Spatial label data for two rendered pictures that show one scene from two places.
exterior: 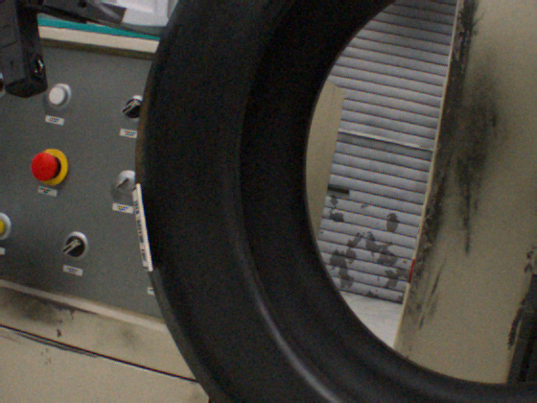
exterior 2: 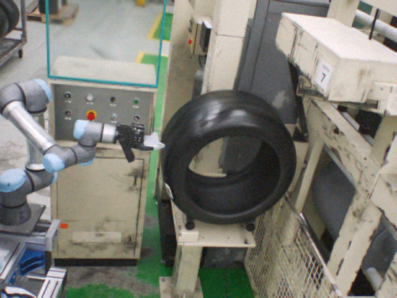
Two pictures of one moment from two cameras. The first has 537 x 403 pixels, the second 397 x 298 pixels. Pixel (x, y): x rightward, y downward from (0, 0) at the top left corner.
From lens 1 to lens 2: 126 cm
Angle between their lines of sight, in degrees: 34
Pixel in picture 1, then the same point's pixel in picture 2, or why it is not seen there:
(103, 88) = (102, 94)
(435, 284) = (201, 154)
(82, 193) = (102, 119)
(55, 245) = not seen: hidden behind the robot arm
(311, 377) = (200, 209)
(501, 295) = (216, 154)
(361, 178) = not seen: outside the picture
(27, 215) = not seen: hidden behind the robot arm
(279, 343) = (195, 205)
